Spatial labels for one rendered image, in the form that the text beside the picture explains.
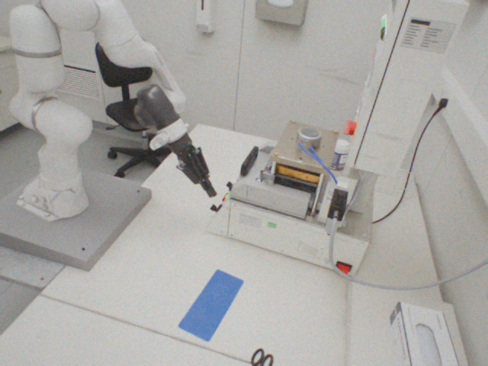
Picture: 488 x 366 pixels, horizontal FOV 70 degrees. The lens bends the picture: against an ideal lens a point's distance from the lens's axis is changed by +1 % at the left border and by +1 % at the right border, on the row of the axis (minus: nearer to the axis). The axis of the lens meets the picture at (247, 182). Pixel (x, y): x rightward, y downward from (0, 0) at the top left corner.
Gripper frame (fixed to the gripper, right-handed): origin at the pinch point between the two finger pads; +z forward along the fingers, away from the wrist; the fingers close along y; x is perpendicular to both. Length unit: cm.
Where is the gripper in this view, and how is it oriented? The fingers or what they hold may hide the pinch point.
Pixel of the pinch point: (208, 187)
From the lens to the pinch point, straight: 122.2
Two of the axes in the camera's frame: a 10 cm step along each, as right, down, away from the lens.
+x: -7.9, 1.9, 5.9
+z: 4.6, 8.1, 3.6
